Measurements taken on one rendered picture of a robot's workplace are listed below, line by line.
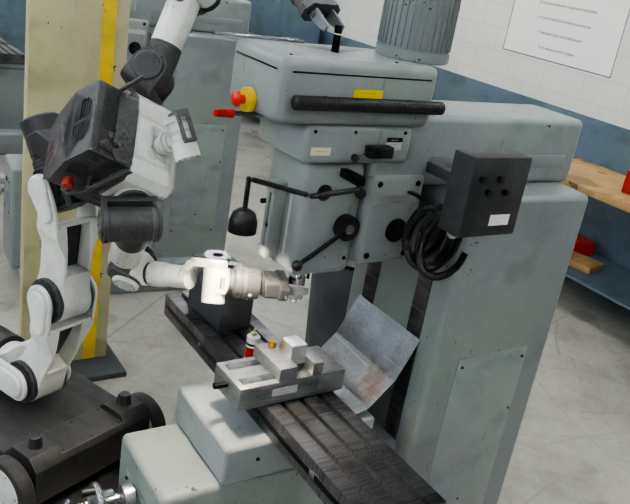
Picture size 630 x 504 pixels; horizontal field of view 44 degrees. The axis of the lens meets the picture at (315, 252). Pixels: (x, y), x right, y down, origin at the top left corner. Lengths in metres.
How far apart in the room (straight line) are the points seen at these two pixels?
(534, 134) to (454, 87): 5.43
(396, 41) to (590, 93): 4.77
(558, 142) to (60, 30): 2.09
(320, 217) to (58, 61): 1.83
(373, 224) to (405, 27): 0.52
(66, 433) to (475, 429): 1.31
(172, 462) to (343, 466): 0.52
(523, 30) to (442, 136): 5.17
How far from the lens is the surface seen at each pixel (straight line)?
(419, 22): 2.09
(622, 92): 6.62
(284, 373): 2.19
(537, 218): 2.39
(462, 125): 2.23
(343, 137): 1.97
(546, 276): 2.54
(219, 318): 2.54
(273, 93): 1.86
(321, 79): 1.88
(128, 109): 2.09
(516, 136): 2.39
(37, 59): 3.56
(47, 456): 2.55
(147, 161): 2.07
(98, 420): 2.72
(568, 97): 6.93
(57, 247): 2.39
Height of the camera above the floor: 2.13
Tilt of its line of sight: 21 degrees down
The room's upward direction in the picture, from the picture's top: 10 degrees clockwise
